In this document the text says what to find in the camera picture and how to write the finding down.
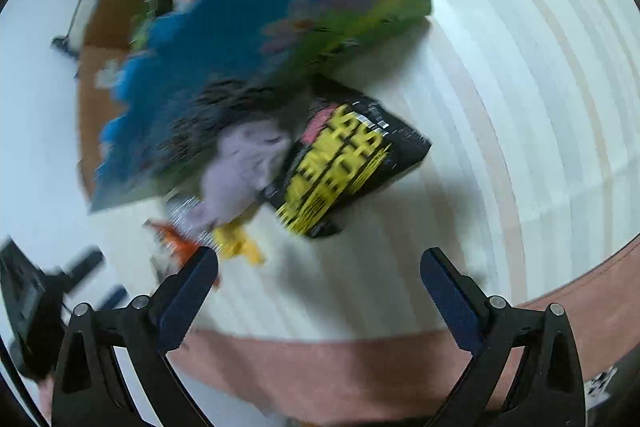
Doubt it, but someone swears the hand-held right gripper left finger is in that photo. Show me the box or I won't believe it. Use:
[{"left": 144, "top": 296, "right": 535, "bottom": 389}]
[{"left": 50, "top": 246, "right": 221, "bottom": 427}]

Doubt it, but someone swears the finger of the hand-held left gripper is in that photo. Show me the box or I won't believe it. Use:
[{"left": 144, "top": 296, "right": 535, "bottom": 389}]
[
  {"left": 59, "top": 246, "right": 106, "bottom": 294},
  {"left": 96, "top": 286, "right": 129, "bottom": 312}
]

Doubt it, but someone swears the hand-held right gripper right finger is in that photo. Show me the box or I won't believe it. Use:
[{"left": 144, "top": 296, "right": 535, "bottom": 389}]
[{"left": 420, "top": 247, "right": 587, "bottom": 427}]

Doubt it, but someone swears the purple plush toy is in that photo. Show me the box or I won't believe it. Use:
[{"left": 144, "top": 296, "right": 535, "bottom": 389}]
[{"left": 192, "top": 117, "right": 293, "bottom": 230}]

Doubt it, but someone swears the blue flower print storage box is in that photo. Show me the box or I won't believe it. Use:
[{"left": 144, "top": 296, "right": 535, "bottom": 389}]
[{"left": 89, "top": 0, "right": 433, "bottom": 214}]

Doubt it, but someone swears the yellow soft toy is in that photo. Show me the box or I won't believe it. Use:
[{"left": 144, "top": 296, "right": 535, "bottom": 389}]
[{"left": 210, "top": 222, "right": 268, "bottom": 268}]

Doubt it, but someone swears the black furry soft toy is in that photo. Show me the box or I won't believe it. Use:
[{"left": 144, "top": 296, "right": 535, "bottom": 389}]
[{"left": 150, "top": 77, "right": 301, "bottom": 188}]

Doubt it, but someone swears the green soft toy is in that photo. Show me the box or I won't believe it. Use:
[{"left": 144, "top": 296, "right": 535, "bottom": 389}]
[{"left": 131, "top": 0, "right": 176, "bottom": 50}]

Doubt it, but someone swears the orange yellow snack packet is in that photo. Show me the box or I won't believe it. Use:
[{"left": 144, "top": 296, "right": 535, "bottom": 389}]
[{"left": 145, "top": 219, "right": 201, "bottom": 268}]

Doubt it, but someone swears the black and white marker tag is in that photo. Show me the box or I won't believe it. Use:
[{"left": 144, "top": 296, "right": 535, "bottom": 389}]
[{"left": 582, "top": 364, "right": 619, "bottom": 414}]

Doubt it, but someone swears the white striped mat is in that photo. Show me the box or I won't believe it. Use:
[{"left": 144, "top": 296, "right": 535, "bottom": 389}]
[{"left": 90, "top": 0, "right": 640, "bottom": 425}]

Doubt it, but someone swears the black and yellow snack packet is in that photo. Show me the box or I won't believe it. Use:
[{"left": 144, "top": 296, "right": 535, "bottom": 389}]
[{"left": 262, "top": 74, "right": 433, "bottom": 240}]

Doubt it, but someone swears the black chair base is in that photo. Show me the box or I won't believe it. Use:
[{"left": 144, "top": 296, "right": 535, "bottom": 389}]
[{"left": 51, "top": 0, "right": 118, "bottom": 58}]

